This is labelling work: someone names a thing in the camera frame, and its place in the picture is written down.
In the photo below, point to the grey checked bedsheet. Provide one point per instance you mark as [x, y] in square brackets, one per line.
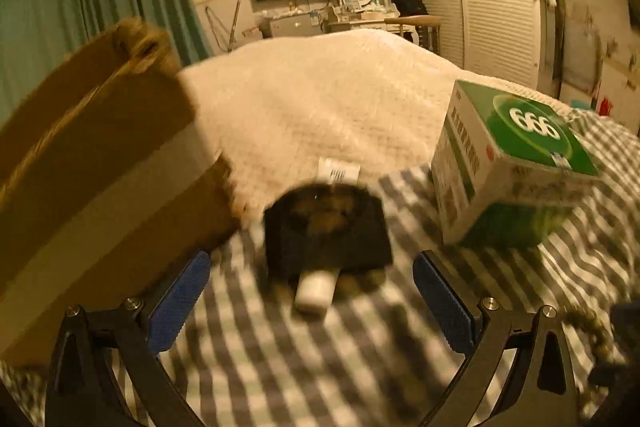
[280, 357]

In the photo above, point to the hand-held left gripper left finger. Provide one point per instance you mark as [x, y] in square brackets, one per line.
[177, 302]

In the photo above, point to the small white cabinet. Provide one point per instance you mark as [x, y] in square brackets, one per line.
[292, 27]

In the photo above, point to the folding drying rack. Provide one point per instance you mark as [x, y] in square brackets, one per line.
[220, 27]

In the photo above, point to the black square box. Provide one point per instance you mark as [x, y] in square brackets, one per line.
[325, 232]

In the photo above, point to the wooden chair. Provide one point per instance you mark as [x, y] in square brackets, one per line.
[415, 23]

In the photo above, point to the small white block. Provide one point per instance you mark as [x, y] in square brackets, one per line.
[315, 289]

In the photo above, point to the white barcode tag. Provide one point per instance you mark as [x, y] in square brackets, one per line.
[340, 169]

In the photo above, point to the brown cardboard box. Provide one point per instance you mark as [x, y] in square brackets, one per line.
[100, 157]

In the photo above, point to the white textured blanket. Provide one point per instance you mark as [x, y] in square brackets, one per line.
[325, 97]

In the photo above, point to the black backpack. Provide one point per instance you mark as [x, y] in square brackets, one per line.
[407, 2]

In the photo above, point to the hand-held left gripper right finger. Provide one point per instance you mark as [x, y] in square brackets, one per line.
[442, 302]

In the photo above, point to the green and white medicine box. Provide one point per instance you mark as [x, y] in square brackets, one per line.
[500, 187]

